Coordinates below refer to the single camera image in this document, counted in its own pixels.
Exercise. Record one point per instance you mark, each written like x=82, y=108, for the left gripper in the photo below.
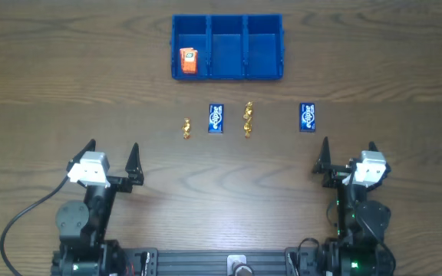
x=120, y=184

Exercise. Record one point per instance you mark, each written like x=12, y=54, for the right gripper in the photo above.
x=336, y=176

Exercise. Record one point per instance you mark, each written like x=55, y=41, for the blue candy pack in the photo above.
x=307, y=117
x=216, y=118

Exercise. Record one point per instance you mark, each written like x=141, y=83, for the gold candy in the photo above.
x=248, y=128
x=186, y=128
x=248, y=110

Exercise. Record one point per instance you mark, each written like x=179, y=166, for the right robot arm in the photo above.
x=367, y=226

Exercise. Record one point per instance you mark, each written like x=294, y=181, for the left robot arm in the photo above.
x=86, y=222

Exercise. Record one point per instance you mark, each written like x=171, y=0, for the orange candy box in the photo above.
x=189, y=61

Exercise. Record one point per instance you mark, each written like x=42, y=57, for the blue tray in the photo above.
x=226, y=53

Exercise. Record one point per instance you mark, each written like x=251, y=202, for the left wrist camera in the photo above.
x=90, y=168

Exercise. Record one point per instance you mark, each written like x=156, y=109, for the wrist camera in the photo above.
x=90, y=168
x=368, y=168

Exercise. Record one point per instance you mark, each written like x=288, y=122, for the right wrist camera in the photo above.
x=368, y=168

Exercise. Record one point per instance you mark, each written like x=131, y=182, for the mounting rail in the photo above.
x=198, y=262

